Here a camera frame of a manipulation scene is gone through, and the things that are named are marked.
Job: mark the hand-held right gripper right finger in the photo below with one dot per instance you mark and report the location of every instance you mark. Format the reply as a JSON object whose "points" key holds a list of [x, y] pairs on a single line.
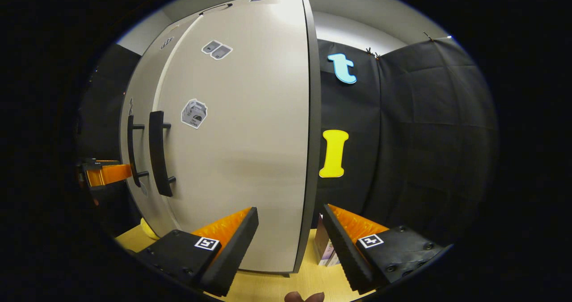
{"points": [[344, 253]]}

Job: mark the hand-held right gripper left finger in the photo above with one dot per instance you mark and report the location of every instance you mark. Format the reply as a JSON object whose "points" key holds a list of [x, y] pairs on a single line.
{"points": [[232, 253]]}

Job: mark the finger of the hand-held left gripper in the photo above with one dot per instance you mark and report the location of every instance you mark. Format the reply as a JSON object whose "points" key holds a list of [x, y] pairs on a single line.
{"points": [[109, 174]]}

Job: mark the white cabinet door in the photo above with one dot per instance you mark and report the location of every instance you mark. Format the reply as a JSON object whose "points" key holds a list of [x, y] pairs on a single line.
{"points": [[250, 159], [143, 83]]}

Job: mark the white and grey cabinet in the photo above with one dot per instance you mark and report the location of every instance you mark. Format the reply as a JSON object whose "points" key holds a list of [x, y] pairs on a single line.
{"points": [[314, 136]]}

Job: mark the white and purple box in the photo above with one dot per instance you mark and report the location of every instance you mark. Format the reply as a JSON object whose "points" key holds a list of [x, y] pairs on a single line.
{"points": [[324, 248]]}

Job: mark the black backdrop cloth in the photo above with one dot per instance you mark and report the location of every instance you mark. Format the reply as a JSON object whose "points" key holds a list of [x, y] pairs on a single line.
{"points": [[424, 136]]}

